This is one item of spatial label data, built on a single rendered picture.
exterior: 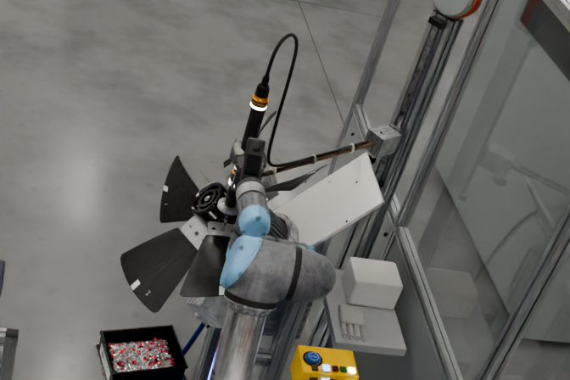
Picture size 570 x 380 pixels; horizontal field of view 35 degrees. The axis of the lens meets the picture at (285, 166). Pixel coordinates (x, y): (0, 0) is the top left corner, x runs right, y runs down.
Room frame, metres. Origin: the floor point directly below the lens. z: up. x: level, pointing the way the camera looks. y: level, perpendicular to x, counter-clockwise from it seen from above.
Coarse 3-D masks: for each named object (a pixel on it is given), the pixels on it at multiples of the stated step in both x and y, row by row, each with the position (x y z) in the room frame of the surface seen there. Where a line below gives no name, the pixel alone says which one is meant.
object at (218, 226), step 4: (208, 224) 2.09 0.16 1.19; (212, 224) 2.10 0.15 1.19; (216, 224) 2.10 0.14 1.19; (220, 224) 2.11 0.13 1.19; (228, 224) 2.12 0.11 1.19; (232, 224) 2.12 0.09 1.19; (208, 228) 2.07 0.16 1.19; (216, 228) 2.08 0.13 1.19; (220, 228) 2.09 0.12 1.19; (228, 228) 2.10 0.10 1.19; (232, 228) 2.11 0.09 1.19; (208, 232) 2.05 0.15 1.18; (212, 232) 2.06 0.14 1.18; (216, 232) 2.07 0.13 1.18; (220, 232) 2.07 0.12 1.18; (224, 232) 2.08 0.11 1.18; (228, 232) 2.08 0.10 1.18; (228, 236) 2.07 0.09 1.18
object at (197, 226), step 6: (192, 222) 2.14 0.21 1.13; (198, 222) 2.14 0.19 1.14; (186, 228) 2.13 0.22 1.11; (192, 228) 2.13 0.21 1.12; (198, 228) 2.13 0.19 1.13; (204, 228) 2.13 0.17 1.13; (186, 234) 2.12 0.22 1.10; (192, 234) 2.12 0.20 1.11; (198, 234) 2.12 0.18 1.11; (204, 234) 2.12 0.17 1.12; (192, 240) 2.11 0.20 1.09; (198, 240) 2.11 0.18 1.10; (198, 246) 2.11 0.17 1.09
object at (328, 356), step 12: (300, 348) 1.84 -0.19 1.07; (312, 348) 1.85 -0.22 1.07; (324, 348) 1.86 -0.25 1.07; (300, 360) 1.79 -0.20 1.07; (324, 360) 1.82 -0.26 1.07; (336, 360) 1.83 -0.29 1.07; (348, 360) 1.84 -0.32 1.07; (300, 372) 1.76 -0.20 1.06; (312, 372) 1.76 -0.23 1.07; (324, 372) 1.77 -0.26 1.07; (336, 372) 1.79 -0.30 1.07; (348, 372) 1.80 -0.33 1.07
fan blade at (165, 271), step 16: (160, 240) 2.12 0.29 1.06; (176, 240) 2.11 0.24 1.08; (128, 256) 2.11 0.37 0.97; (144, 256) 2.09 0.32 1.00; (160, 256) 2.08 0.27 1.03; (176, 256) 2.08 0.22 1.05; (192, 256) 2.08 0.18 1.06; (128, 272) 2.07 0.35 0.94; (144, 272) 2.06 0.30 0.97; (160, 272) 2.05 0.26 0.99; (176, 272) 2.05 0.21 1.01; (144, 288) 2.02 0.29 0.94; (160, 288) 2.02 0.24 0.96; (144, 304) 1.99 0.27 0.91; (160, 304) 1.99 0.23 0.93
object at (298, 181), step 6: (318, 168) 2.18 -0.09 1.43; (306, 174) 2.14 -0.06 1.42; (312, 174) 2.10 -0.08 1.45; (294, 180) 2.09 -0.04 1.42; (300, 180) 2.07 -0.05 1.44; (276, 186) 2.10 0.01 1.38; (282, 186) 2.07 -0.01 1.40; (288, 186) 2.05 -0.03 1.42; (294, 186) 2.03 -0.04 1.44; (270, 192) 2.17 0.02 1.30; (276, 192) 2.20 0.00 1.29
